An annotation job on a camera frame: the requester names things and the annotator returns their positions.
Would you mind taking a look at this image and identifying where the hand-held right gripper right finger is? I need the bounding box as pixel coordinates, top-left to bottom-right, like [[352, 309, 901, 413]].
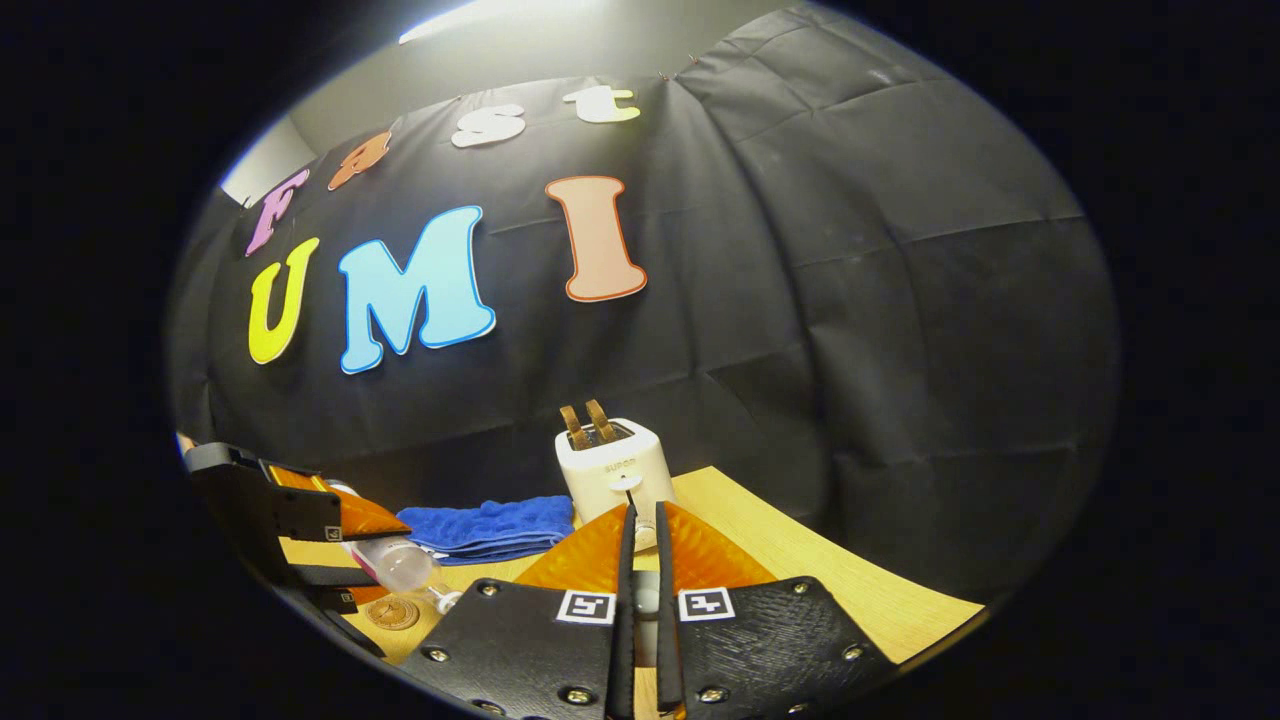
[[655, 500, 901, 720]]

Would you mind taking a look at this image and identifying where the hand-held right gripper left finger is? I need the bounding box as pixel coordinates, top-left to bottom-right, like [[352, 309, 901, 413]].
[[398, 500, 638, 720]]

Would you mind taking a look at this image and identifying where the white blue teacup lid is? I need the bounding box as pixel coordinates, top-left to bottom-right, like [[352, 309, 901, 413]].
[[633, 570, 661, 641]]

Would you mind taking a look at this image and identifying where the clear plastic water bottle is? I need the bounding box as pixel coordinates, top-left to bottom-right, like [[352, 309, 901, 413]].
[[325, 480, 463, 613]]

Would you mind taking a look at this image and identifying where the round wooden coaster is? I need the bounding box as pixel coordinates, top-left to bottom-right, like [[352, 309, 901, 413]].
[[365, 595, 421, 631]]

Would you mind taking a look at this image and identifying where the folded blue towel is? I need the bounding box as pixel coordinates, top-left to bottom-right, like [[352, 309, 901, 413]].
[[396, 495, 577, 566]]

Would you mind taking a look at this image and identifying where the white toaster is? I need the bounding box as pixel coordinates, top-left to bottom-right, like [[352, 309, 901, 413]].
[[555, 418, 677, 551]]

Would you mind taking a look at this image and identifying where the black backdrop cloth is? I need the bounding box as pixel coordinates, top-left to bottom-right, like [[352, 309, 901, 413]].
[[165, 5, 1121, 601]]

